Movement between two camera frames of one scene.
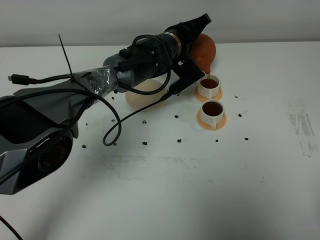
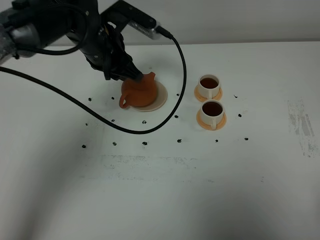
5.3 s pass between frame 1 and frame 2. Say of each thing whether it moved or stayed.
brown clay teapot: moved
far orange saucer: stayed
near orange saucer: stayed
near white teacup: stayed
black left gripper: moved
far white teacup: stayed
